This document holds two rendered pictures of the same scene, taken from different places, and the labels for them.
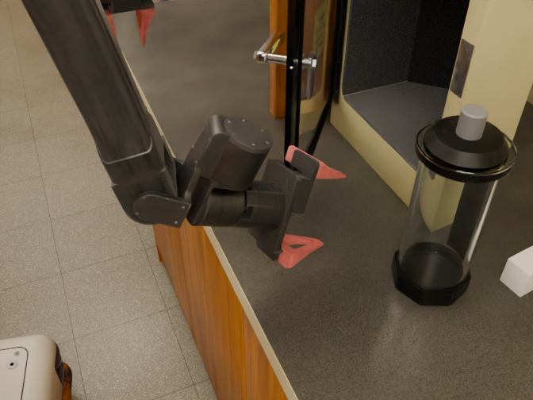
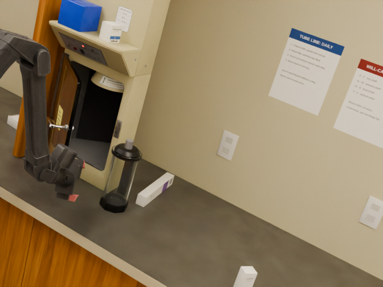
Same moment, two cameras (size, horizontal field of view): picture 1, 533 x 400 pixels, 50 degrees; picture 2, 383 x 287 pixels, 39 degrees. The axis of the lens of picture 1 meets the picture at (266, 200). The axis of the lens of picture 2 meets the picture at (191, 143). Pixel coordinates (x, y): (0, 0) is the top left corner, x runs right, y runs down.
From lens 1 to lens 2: 1.29 m
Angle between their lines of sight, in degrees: 42
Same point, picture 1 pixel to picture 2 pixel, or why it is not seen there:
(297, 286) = (70, 213)
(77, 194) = not seen: outside the picture
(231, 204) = (63, 174)
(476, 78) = (122, 132)
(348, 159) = not seen: hidden behind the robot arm
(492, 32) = (126, 117)
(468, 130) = (129, 146)
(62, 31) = (38, 117)
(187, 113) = not seen: outside the picture
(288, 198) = (75, 173)
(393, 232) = (93, 194)
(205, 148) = (60, 154)
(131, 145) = (44, 152)
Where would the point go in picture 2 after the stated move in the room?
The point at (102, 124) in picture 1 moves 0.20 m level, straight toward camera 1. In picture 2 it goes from (38, 145) to (88, 175)
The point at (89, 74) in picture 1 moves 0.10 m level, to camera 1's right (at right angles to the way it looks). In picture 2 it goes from (40, 129) to (71, 128)
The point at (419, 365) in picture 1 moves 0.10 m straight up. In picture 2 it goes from (122, 228) to (129, 203)
